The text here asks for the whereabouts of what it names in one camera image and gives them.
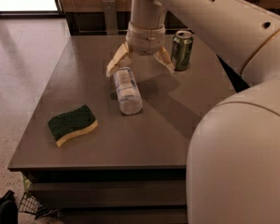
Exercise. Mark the black bag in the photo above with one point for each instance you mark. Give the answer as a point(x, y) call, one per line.
point(8, 209)

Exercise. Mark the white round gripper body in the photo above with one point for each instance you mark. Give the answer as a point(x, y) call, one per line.
point(145, 41)

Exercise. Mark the black wire basket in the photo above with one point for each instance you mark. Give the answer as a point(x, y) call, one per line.
point(30, 205)

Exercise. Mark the green soda can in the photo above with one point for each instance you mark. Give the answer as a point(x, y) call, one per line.
point(181, 49)

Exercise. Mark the clear plastic water bottle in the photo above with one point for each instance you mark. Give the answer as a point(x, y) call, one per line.
point(129, 97)

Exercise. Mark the grey drawer cabinet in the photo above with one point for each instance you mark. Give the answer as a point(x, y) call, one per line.
point(130, 169)

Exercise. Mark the left metal wall bracket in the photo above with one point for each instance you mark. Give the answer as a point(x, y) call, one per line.
point(110, 12)

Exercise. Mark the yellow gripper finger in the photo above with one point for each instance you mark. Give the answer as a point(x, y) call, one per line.
point(122, 58)
point(163, 58)

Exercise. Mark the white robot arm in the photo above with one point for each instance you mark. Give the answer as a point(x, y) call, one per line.
point(233, 164)

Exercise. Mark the green and yellow sponge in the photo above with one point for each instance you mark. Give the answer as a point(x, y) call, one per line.
point(72, 124)

